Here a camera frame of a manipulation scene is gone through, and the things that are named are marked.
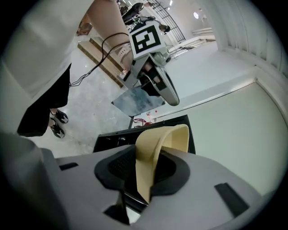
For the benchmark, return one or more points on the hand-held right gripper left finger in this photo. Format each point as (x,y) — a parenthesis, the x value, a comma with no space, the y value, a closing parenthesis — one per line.
(145,161)

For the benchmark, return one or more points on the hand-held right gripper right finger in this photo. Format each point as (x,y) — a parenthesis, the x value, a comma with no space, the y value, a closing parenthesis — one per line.
(177,139)

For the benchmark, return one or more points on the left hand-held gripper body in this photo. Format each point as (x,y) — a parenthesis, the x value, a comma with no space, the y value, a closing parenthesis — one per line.
(145,40)

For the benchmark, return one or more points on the person's left forearm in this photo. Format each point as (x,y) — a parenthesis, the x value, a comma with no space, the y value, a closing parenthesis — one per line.
(105,20)

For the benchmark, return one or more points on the person's left hand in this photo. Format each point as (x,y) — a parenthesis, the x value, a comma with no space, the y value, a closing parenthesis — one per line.
(149,67)

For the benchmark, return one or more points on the white slatted plastic chair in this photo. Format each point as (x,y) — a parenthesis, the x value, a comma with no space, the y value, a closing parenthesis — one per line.
(124,54)

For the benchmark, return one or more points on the black metal railing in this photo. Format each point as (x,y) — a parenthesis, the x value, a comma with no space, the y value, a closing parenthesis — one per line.
(173,22)

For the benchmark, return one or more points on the small red white carton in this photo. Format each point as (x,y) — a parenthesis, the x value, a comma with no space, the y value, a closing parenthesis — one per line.
(123,74)

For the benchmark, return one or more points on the wooden step platform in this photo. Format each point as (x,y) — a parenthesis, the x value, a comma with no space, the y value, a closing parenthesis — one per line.
(101,54)

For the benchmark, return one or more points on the dark grey floor mat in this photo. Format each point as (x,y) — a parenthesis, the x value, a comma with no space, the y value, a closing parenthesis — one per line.
(137,101)

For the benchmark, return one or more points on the black sneaker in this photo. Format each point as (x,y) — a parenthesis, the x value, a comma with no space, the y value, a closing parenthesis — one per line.
(61,116)
(58,131)

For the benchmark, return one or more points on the person's white shirt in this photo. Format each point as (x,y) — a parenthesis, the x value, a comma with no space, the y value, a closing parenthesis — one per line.
(42,42)

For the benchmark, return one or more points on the person's black shorts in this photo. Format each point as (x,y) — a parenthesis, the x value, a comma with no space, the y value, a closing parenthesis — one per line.
(54,94)

